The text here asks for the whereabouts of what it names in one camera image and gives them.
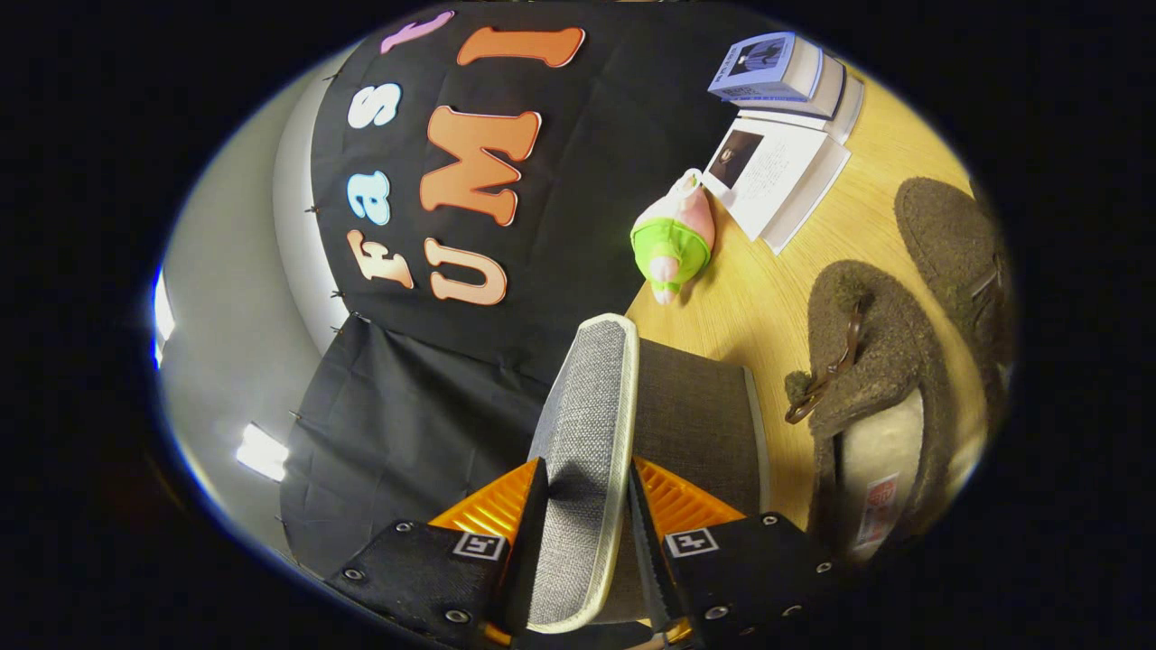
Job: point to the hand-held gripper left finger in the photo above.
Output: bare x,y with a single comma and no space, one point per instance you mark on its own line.
526,560

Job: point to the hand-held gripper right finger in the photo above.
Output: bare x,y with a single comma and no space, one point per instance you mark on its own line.
650,569

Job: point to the grey fabric storage box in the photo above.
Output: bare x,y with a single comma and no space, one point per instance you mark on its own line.
587,406

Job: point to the brown fuzzy slipper shoe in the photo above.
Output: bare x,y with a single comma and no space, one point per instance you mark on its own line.
894,343
948,244

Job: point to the white ceiling light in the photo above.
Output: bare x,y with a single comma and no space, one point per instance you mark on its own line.
262,451

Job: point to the pink and green plush toy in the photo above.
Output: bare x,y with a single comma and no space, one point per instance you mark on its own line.
673,244

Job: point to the black backdrop cloth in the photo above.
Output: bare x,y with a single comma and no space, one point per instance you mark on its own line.
587,181

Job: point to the row of black cloth clips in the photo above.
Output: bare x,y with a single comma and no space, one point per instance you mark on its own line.
313,209

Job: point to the plain white book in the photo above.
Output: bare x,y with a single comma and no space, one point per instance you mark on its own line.
853,108

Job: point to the blue edged book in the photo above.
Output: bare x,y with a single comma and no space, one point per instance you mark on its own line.
831,90

